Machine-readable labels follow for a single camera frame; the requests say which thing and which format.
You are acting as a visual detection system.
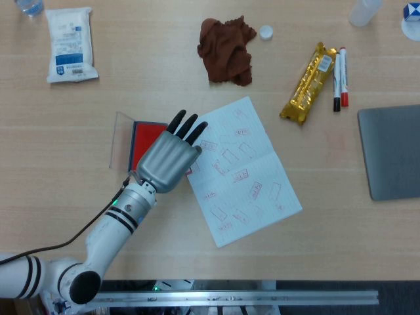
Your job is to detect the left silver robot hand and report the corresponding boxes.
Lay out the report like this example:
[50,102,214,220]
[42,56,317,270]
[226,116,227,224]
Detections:
[135,109,210,194]

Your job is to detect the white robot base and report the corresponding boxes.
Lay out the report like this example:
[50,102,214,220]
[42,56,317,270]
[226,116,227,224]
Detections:
[152,279,195,292]

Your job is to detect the red ink pad case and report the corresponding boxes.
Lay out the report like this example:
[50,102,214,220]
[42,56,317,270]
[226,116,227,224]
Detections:
[108,111,170,173]

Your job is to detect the open lined notebook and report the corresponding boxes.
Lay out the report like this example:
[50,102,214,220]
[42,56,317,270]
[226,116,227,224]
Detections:
[169,95,304,249]

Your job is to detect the brown crumpled cloth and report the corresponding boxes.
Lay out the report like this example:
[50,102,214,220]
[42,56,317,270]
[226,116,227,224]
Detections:
[196,14,258,87]

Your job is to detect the white blue wipes packet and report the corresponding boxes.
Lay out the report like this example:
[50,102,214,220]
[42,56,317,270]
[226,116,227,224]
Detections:
[45,7,100,84]

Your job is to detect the gold foil snack package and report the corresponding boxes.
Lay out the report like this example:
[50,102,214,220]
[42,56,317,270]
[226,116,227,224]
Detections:
[279,41,338,126]

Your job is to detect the white patterned bag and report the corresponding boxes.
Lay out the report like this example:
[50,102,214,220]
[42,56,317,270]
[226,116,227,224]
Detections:
[39,291,75,315]

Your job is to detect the black capped whiteboard marker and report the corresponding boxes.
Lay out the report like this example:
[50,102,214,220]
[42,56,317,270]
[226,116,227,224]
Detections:
[332,52,343,113]

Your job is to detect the red capped whiteboard marker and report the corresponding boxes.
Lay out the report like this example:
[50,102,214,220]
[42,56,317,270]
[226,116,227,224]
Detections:
[339,47,350,108]

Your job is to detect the clear plastic water bottle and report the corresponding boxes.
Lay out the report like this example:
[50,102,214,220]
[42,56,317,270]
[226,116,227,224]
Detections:
[14,0,45,18]

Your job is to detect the grey closed laptop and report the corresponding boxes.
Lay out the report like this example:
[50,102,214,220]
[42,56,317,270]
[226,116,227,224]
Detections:
[356,104,420,202]

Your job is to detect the translucent squeeze wash bottle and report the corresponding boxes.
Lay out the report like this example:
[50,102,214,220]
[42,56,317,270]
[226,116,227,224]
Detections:
[348,0,385,28]

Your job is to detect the white round disc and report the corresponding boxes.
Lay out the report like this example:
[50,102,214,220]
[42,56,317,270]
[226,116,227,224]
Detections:
[400,16,420,42]

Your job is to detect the blue white snake puzzle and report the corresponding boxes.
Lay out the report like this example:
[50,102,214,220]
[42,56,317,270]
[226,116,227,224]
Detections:
[402,2,420,22]

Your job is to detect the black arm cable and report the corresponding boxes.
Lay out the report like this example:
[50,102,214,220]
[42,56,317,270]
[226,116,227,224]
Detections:
[0,176,133,265]

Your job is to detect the aluminium profile rail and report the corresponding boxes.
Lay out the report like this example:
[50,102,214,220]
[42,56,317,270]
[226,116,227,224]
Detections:
[91,289,380,308]

